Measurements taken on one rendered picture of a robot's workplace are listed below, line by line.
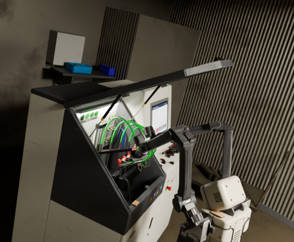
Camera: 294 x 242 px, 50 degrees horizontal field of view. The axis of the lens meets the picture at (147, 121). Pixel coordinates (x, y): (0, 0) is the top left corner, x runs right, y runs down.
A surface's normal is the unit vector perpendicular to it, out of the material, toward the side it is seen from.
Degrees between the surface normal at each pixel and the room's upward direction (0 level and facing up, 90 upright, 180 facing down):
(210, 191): 90
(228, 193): 47
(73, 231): 90
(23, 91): 90
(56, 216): 90
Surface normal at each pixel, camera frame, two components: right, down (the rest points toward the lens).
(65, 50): 0.68, 0.36
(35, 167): -0.38, 0.18
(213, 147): -0.69, 0.04
